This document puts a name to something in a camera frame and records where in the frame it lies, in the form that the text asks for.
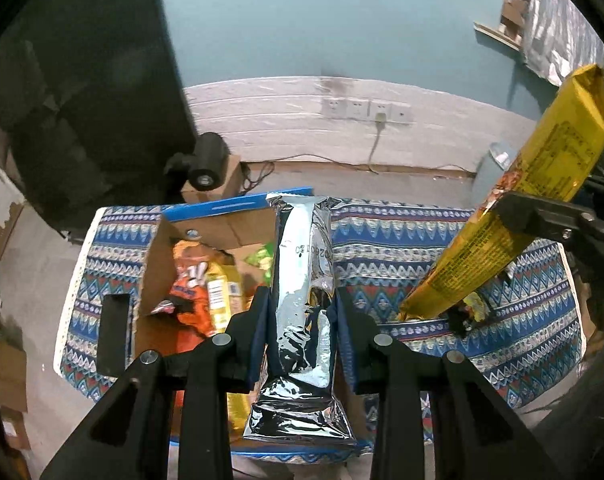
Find yellow black snack packet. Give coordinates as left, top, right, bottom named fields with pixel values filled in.
left=448, top=292, right=492, bottom=337

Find white plug cable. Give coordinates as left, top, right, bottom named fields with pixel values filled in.
left=366, top=114, right=387, bottom=173

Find flat cardboard pieces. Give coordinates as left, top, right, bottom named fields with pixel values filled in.
left=0, top=335, right=31, bottom=451

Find small brown cardboard box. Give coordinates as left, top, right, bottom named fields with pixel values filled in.
left=181, top=155, right=245, bottom=204

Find orange snack packet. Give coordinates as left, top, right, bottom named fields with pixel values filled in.
left=152, top=240, right=233, bottom=356

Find blue patterned mat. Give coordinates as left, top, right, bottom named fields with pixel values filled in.
left=54, top=199, right=583, bottom=411

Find blue cardboard box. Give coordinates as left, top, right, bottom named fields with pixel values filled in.
left=132, top=187, right=375, bottom=463

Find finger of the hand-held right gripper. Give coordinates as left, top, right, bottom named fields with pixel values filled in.
left=497, top=191, right=599, bottom=244

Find black round device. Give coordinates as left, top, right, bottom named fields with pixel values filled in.
left=164, top=132, right=230, bottom=192

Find silver snack packet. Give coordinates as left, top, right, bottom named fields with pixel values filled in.
left=242, top=194, right=357, bottom=448

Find long golden snack packet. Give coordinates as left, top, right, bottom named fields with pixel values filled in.
left=399, top=64, right=604, bottom=322

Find black rectangular block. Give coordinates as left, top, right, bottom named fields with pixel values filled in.
left=98, top=294, right=133, bottom=377

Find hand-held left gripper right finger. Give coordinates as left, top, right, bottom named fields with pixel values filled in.
left=332, top=287, right=558, bottom=480

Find wooden frame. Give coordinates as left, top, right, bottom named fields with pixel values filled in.
left=474, top=0, right=526, bottom=53

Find black cable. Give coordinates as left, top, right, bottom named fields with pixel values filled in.
left=242, top=152, right=478, bottom=196

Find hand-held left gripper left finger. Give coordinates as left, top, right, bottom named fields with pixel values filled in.
left=40, top=287, right=271, bottom=480

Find green snack packet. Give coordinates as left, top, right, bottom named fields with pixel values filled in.
left=244, top=242, right=277, bottom=283

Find pale green trash bin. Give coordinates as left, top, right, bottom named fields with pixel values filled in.
left=474, top=141, right=520, bottom=211

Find silver foil sheet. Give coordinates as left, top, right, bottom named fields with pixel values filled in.
left=519, top=0, right=604, bottom=86

